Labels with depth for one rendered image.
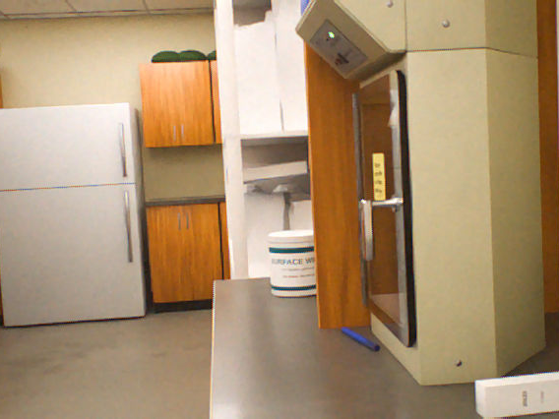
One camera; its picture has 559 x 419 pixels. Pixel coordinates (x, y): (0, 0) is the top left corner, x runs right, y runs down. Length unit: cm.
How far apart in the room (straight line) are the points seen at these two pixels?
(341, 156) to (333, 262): 20
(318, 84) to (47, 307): 497
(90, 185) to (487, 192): 508
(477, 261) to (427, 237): 8
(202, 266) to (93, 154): 130
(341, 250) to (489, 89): 48
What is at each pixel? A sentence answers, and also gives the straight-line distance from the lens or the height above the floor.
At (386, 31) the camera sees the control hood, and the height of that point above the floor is 144.
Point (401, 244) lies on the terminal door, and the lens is 101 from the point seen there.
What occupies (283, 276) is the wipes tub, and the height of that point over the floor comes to 99.
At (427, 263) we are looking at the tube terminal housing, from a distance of 100.
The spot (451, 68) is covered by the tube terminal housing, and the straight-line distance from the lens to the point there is 101.
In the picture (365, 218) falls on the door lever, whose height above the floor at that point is 118.
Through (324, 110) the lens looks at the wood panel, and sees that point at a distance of 134.
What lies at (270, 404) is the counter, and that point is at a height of 94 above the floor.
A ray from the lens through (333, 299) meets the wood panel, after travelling 136.
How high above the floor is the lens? 127
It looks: 5 degrees down
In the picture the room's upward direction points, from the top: 3 degrees counter-clockwise
